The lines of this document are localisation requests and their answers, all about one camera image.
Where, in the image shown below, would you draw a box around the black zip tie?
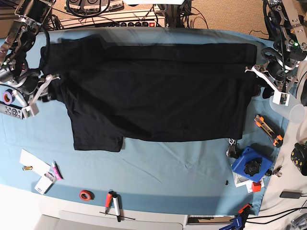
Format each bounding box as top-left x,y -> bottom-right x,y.
99,212 -> 136,220

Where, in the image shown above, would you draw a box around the red handled screwdriver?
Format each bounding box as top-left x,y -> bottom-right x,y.
105,190 -> 114,215

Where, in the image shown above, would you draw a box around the light blue table cloth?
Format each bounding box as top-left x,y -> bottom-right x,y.
0,26 -> 300,216

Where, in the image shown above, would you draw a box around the red small cube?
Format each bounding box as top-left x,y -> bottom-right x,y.
251,182 -> 261,193

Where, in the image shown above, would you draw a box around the translucent plastic cup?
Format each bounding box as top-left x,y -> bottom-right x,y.
269,95 -> 307,125

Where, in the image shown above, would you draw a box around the power strip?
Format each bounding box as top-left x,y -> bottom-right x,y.
94,21 -> 159,27

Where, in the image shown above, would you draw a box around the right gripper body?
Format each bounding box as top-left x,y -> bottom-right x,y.
7,70 -> 60,118

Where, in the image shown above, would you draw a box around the white paper card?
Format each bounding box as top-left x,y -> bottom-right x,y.
19,149 -> 50,176

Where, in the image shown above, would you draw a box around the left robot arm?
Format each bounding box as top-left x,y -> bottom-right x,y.
246,0 -> 307,106

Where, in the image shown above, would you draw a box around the brass battery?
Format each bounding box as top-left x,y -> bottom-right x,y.
23,166 -> 33,171

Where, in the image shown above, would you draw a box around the black remote control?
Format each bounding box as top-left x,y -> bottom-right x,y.
0,102 -> 24,119

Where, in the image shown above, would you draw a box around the white small box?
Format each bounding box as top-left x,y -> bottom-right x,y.
35,172 -> 56,195

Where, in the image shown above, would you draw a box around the metal carabiner keys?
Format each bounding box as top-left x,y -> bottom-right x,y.
226,138 -> 239,159

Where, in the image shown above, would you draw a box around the pink glue tube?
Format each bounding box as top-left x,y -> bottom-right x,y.
52,161 -> 63,181

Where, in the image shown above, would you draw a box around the black yellow dotted mug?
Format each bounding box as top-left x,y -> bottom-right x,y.
291,143 -> 307,176

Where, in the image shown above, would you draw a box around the blue box with black knob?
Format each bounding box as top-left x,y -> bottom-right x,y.
231,147 -> 273,183

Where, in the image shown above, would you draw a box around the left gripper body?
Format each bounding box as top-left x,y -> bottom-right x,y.
245,47 -> 297,105

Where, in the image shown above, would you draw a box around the black t-shirt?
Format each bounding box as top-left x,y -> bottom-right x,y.
41,35 -> 257,152

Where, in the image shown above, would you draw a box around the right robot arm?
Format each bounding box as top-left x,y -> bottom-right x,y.
0,0 -> 59,119

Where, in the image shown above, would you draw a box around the purple tape roll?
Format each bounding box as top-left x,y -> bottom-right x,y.
2,89 -> 15,105

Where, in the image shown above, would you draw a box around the blue orange clamp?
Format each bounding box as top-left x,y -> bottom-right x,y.
220,204 -> 252,230

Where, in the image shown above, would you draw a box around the black white marker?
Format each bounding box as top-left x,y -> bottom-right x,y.
112,194 -> 121,222

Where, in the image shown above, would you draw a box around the red tape roll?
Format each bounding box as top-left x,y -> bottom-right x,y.
79,190 -> 94,201

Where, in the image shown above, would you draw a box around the orange black utility knife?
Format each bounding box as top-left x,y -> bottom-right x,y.
254,115 -> 283,148

